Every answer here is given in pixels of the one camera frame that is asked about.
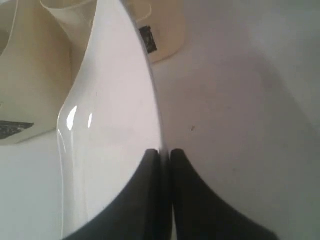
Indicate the white square plate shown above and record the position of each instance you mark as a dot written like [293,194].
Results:
[108,121]

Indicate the cream bin triangle mark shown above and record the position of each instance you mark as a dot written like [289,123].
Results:
[35,70]

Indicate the cream bin square mark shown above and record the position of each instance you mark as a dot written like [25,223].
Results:
[161,23]

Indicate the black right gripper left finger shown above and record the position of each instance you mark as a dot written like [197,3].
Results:
[134,214]

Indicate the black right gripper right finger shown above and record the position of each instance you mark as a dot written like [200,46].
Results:
[200,214]

